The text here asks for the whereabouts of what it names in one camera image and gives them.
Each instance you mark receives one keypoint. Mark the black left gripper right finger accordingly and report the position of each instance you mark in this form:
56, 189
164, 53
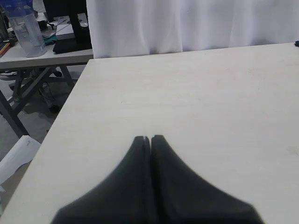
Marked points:
183, 197

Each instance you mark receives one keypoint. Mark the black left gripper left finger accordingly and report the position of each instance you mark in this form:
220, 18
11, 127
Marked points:
123, 197

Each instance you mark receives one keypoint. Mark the white paper sheet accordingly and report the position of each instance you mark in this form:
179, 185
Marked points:
21, 153

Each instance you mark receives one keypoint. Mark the grey side table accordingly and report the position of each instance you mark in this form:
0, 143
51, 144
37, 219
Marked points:
55, 71

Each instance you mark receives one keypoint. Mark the white curtain backdrop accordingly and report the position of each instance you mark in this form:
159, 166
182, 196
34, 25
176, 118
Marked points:
144, 27

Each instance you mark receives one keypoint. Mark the black monitor stand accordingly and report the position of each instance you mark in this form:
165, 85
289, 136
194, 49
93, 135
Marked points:
72, 31

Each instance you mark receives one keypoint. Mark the clear plastic water bottle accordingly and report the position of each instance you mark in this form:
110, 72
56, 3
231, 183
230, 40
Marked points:
25, 26

